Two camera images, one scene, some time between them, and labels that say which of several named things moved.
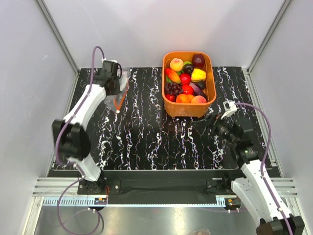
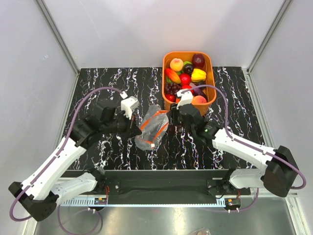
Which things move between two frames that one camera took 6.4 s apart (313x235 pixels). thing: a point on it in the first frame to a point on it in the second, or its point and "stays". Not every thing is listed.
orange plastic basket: [190, 110] stays
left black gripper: [117, 90] to [131, 129]
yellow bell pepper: [198, 75] stays
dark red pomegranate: [198, 60] stays
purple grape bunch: [173, 88] stays
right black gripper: [213, 124] to [176, 111]
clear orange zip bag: [114, 102] to [154, 126]
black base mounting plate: [164, 182] stays
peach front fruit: [198, 99] stays
